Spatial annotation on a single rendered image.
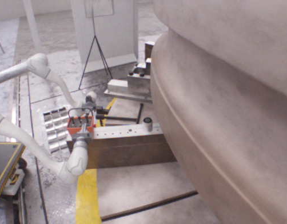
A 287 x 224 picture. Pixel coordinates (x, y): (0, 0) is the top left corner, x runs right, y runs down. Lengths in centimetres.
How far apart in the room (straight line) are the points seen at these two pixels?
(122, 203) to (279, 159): 117
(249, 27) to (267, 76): 14
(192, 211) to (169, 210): 18
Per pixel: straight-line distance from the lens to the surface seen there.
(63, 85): 184
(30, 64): 178
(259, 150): 83
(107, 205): 162
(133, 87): 246
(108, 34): 432
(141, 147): 162
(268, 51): 56
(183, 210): 161
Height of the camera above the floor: 174
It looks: 37 degrees down
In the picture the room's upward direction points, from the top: straight up
